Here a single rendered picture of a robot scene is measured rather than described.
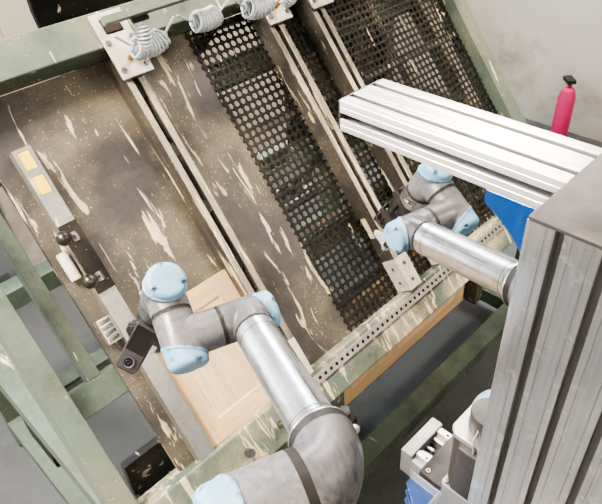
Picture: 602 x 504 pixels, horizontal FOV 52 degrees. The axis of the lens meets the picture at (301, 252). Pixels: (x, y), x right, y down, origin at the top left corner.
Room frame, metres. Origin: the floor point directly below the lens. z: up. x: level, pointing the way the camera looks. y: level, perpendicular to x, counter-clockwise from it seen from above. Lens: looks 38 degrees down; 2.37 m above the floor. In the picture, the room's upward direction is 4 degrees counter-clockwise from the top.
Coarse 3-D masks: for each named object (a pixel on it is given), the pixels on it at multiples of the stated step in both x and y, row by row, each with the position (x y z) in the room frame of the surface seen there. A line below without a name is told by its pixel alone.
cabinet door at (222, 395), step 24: (216, 288) 1.37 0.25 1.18; (216, 360) 1.21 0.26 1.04; (240, 360) 1.24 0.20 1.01; (192, 384) 1.14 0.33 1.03; (216, 384) 1.16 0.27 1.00; (240, 384) 1.19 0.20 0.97; (192, 408) 1.09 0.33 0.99; (216, 408) 1.11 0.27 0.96; (240, 408) 1.13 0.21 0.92; (216, 432) 1.06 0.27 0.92
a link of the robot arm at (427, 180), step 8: (424, 168) 1.22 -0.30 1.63; (432, 168) 1.21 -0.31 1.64; (416, 176) 1.24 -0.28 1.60; (424, 176) 1.21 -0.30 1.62; (432, 176) 1.20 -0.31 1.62; (440, 176) 1.20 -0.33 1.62; (448, 176) 1.20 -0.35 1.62; (408, 184) 1.26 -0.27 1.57; (416, 184) 1.23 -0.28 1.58; (424, 184) 1.21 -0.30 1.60; (432, 184) 1.20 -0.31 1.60; (440, 184) 1.20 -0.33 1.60; (408, 192) 1.25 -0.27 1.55; (416, 192) 1.23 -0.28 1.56; (424, 192) 1.21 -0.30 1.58; (432, 192) 1.19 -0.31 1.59; (416, 200) 1.23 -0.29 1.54; (424, 200) 1.22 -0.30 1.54
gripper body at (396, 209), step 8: (400, 192) 1.31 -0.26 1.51; (392, 200) 1.33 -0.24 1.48; (400, 200) 1.28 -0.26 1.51; (384, 208) 1.32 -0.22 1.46; (392, 208) 1.30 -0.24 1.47; (400, 208) 1.26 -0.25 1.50; (376, 216) 1.32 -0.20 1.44; (384, 216) 1.30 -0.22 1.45; (392, 216) 1.29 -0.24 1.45; (400, 216) 1.29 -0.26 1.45; (384, 224) 1.31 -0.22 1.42
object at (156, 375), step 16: (16, 160) 1.40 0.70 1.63; (32, 176) 1.39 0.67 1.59; (48, 176) 1.40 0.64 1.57; (32, 192) 1.38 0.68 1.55; (48, 208) 1.34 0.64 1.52; (64, 208) 1.36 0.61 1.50; (80, 272) 1.27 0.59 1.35; (112, 288) 1.24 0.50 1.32; (112, 304) 1.21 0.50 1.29; (128, 320) 1.20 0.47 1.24; (128, 336) 1.16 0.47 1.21; (144, 368) 1.12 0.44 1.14; (160, 368) 1.13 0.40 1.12; (160, 384) 1.10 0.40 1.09; (160, 400) 1.08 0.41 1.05; (176, 400) 1.08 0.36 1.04; (176, 416) 1.05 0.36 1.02; (192, 416) 1.06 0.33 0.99; (192, 432) 1.03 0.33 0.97; (192, 448) 1.00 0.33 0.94; (208, 448) 1.01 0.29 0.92
